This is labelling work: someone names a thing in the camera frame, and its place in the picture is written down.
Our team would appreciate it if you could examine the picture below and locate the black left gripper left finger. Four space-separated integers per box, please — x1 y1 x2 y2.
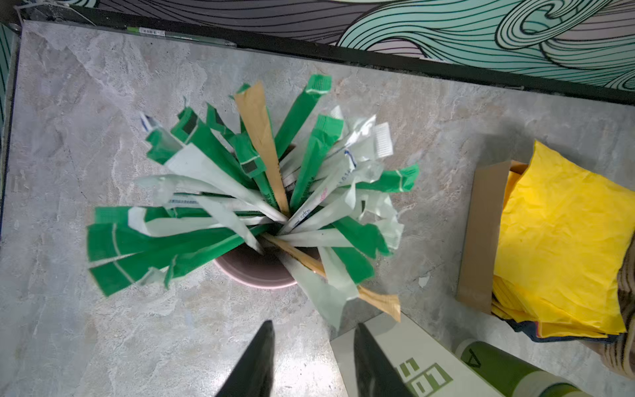
216 320 275 397

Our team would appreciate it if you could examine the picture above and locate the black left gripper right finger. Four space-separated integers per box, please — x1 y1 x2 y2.
353 324 413 397

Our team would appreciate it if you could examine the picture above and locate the white green paper bag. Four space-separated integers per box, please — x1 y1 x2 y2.
331 314 501 396

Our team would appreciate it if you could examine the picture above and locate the pink holder cup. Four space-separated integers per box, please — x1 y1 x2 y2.
213 244 297 289

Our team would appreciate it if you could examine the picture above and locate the stack of green paper cups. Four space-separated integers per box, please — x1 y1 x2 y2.
456 339 589 397

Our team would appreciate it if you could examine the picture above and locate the yellow paper napkin stack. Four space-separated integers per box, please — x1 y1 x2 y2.
491 142 634 339

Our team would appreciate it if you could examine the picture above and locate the brown pulp cup carrier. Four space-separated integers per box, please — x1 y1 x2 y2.
583 243 634 380

